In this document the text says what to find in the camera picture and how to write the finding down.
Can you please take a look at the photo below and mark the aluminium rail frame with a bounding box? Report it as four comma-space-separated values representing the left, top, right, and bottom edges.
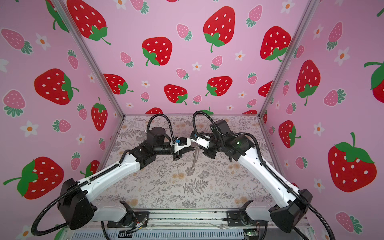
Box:
57, 209, 301, 240

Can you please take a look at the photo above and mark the perforated white vent panel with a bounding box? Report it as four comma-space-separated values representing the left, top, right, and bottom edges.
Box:
70, 229, 247, 240

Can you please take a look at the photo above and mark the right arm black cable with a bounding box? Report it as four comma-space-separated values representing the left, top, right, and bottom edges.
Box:
192, 110, 336, 240

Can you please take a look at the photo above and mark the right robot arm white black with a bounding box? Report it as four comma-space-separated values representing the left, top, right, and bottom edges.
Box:
191, 120, 313, 233

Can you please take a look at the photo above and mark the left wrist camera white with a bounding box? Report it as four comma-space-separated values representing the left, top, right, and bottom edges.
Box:
174, 137, 195, 153

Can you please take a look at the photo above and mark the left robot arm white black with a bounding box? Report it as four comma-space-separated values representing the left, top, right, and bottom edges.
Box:
58, 127, 200, 230

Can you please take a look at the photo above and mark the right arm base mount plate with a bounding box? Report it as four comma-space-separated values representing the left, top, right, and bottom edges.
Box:
224, 210, 267, 227

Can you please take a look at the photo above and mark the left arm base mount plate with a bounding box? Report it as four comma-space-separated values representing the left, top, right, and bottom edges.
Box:
107, 212, 150, 229

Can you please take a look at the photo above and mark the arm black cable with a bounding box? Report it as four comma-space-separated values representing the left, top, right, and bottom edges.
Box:
192, 110, 336, 240
146, 113, 175, 145

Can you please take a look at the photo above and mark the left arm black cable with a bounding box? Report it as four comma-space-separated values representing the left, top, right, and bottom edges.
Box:
146, 113, 175, 145

